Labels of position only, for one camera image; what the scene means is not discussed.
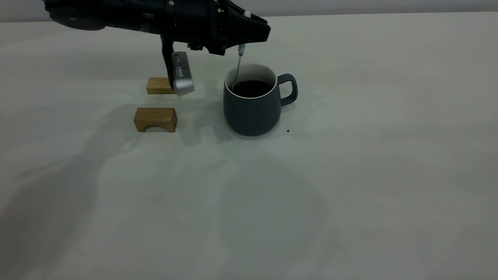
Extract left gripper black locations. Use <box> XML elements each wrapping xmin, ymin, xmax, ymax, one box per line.
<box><xmin>210</xmin><ymin>0</ymin><xmax>271</xmax><ymax>56</ymax></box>

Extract spoon with pale blue handle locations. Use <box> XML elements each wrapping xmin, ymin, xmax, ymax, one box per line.
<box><xmin>233</xmin><ymin>10</ymin><xmax>252</xmax><ymax>90</ymax></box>

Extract dark grey ceramic mug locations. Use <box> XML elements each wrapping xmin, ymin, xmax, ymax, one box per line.
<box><xmin>223</xmin><ymin>64</ymin><xmax>298</xmax><ymax>137</ymax></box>

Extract dark coffee liquid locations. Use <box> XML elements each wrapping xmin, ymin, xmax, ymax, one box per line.
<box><xmin>230</xmin><ymin>80</ymin><xmax>274</xmax><ymax>98</ymax></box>

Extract flat wooden block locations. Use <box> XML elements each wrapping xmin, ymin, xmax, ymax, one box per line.
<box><xmin>146</xmin><ymin>77</ymin><xmax>176</xmax><ymax>95</ymax></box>

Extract arched wooden block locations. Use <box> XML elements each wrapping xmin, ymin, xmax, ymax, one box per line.
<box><xmin>134</xmin><ymin>108</ymin><xmax>178</xmax><ymax>133</ymax></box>

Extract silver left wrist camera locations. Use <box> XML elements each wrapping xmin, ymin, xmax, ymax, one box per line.
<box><xmin>172</xmin><ymin>51</ymin><xmax>195</xmax><ymax>96</ymax></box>

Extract black left camera bracket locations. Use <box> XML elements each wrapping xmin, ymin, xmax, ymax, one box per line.
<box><xmin>161</xmin><ymin>35</ymin><xmax>175</xmax><ymax>90</ymax></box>

